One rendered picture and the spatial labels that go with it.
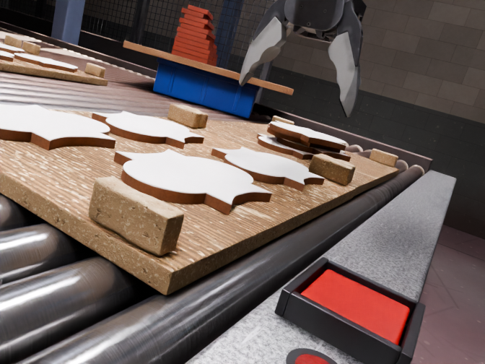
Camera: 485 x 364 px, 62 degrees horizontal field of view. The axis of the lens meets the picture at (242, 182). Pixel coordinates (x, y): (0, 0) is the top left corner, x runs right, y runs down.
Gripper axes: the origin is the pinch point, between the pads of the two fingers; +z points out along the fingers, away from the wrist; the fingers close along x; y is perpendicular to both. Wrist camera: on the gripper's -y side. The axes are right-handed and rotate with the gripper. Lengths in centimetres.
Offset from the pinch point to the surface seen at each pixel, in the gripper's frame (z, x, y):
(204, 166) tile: 8.0, 0.9, -13.5
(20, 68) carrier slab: 10, 61, 6
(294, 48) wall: -50, 211, 468
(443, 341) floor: 103, -48, 186
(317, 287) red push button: 9.7, -15.4, -22.9
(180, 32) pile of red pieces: -9, 71, 65
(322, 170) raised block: 8.0, -4.6, 8.3
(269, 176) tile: 8.2, -3.1, -6.2
